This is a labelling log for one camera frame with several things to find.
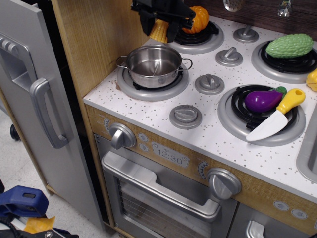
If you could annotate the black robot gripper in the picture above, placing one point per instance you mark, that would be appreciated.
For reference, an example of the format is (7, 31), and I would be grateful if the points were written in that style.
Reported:
(175, 12)

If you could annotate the yellow toy corn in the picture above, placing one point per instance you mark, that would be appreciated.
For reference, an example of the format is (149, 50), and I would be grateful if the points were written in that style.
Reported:
(159, 31)

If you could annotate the back left stove burner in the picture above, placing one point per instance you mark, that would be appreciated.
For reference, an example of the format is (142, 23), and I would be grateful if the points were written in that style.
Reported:
(205, 41)

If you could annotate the stove burner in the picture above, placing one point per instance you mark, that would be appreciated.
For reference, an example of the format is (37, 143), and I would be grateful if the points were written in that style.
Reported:
(205, 41)
(240, 121)
(294, 70)
(125, 83)

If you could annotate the front left stove burner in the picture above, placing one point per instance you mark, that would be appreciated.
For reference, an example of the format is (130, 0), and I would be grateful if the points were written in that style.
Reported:
(125, 83)

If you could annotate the front right stove burner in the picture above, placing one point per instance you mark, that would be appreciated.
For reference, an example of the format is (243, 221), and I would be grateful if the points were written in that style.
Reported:
(240, 121)

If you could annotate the back right stove burner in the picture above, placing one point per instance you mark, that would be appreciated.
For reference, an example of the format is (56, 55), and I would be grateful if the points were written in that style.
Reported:
(294, 70)

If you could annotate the orange toy pumpkin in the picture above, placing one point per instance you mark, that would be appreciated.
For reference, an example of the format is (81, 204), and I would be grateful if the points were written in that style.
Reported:
(200, 21)

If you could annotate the silver steel pot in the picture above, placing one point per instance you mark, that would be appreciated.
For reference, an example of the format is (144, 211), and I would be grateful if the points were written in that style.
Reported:
(154, 66)

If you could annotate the hanging silver spoon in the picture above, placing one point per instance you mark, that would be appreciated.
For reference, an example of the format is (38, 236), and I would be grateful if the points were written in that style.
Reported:
(233, 5)

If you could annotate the grey stovetop knob upper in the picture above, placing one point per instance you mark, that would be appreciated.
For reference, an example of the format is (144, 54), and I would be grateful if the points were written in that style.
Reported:
(229, 58)

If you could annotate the grey stovetop knob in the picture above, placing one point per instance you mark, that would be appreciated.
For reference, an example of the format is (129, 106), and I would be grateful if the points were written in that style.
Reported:
(246, 35)
(185, 117)
(209, 84)
(229, 58)

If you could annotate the grey stovetop knob middle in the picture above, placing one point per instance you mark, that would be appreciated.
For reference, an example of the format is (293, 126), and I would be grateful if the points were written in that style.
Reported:
(209, 84)

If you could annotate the grey stovetop knob back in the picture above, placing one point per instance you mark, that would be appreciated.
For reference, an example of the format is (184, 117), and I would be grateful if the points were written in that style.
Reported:
(246, 35)

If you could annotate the grey stovetop knob front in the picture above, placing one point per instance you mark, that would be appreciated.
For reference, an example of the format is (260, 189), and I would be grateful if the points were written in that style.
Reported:
(185, 117)

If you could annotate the left silver oven dial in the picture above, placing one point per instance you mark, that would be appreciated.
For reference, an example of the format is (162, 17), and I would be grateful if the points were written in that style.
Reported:
(121, 136)

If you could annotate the silver oven dial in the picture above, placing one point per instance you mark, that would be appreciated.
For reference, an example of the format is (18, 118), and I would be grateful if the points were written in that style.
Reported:
(223, 184)
(121, 136)

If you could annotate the hanging silver utensil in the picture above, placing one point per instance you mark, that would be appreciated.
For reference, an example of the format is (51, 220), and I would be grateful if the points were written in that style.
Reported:
(285, 8)

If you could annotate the oven clock display panel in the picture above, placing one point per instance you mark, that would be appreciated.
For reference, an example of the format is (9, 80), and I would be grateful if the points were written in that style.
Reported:
(170, 155)

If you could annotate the purple toy eggplant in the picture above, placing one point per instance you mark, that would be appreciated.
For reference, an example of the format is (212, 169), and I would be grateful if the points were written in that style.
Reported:
(264, 101)

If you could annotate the green toy bitter gourd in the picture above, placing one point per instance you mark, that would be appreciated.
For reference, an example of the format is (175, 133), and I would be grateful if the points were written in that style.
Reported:
(290, 46)

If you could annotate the grey toy fridge door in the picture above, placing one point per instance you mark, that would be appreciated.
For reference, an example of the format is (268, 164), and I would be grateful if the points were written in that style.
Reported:
(31, 48)

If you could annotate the yellow toy pepper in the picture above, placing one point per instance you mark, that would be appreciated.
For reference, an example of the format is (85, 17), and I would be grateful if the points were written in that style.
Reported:
(311, 80)

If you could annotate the right silver oven dial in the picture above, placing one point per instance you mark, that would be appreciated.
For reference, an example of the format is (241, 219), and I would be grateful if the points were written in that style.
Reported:
(223, 184)

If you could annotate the grey oven door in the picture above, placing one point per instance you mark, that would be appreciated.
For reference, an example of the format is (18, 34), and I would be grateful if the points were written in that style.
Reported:
(144, 216)

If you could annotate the black caster wheel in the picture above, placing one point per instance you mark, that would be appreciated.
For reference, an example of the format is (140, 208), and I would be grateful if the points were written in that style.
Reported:
(14, 134)

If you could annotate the grey sink basin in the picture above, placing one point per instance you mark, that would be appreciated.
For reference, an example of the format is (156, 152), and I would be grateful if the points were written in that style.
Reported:
(307, 158)

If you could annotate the grey lower cabinet door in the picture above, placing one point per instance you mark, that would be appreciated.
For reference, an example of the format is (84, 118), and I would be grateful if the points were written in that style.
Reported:
(250, 223)

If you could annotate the blue clamp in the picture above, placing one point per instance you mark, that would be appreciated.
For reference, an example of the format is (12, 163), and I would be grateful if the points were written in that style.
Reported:
(23, 202)

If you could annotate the yellow tape piece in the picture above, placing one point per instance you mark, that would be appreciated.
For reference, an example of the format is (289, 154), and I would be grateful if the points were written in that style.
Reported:
(36, 225)

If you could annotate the silver fridge door handle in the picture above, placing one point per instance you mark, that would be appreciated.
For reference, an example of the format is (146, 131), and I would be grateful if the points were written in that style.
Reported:
(52, 110)

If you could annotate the yellow handled toy knife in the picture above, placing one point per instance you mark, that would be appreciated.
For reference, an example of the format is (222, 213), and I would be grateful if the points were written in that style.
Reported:
(277, 121)

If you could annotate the silver oven door handle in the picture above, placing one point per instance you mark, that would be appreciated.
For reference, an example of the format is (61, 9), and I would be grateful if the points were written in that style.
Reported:
(146, 180)

